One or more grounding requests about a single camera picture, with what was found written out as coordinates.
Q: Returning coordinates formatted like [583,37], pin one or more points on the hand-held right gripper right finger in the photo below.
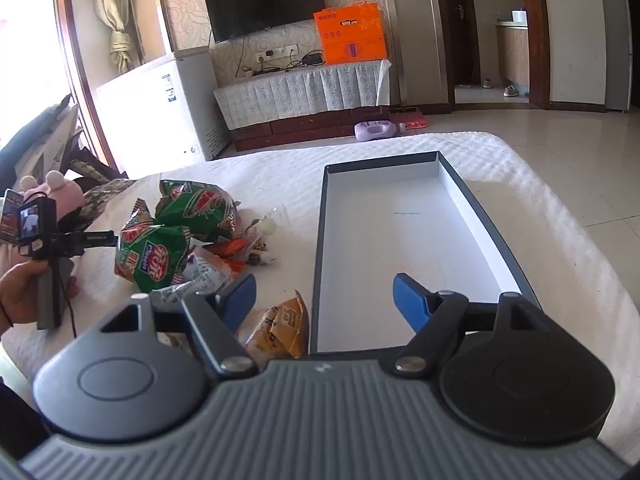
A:
[410,300]

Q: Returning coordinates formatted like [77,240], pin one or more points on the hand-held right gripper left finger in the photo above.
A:
[239,297]

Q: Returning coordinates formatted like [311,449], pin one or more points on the clear silver snack packet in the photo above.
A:
[200,275]

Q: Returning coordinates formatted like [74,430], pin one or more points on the orange snack bar wrapper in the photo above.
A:
[225,249]

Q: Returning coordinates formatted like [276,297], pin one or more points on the yellow-brown snack packet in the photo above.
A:
[280,330]

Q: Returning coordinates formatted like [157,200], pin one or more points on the grey-blue shallow box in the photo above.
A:
[400,240]

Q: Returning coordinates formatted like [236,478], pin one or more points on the green shrimp chip bag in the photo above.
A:
[150,260]
[200,205]

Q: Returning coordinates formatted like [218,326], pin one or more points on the person's left hand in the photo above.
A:
[20,295]

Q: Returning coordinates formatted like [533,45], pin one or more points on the pink plush toy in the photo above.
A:
[65,197]

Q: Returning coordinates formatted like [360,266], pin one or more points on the brown patterned cushion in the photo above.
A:
[102,200]

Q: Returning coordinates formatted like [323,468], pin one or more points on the clear wrapped white candy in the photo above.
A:
[269,225]

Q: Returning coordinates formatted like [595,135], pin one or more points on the white chest freezer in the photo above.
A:
[150,105]

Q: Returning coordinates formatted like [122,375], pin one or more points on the purple detergent bottle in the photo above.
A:
[372,130]

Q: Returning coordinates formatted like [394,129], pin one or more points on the pink slipper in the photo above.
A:
[415,121]

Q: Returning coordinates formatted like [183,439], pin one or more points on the white lace cabinet cloth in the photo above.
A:
[300,90]

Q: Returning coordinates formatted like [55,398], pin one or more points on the power strip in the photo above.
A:
[260,72]

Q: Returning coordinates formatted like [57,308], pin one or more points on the light grey shoe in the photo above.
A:
[511,91]

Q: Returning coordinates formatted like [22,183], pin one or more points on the tied beige curtain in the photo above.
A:
[117,10]

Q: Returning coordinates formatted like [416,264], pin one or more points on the black power adapter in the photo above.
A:
[314,58]

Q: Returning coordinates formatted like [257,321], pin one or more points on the wooden kitchen counter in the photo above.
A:
[512,55]

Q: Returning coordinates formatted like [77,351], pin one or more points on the dark wooden door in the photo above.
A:
[462,35]

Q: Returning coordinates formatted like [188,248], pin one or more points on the orange cardboard box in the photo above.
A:
[350,35]

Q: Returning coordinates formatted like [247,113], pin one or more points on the black flat television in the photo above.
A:
[265,0]

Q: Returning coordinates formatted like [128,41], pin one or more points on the white pot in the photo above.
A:
[520,16]

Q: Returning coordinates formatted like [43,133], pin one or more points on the grey refrigerator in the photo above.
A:
[615,40]

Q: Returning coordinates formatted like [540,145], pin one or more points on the white wall outlet row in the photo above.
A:
[275,53]

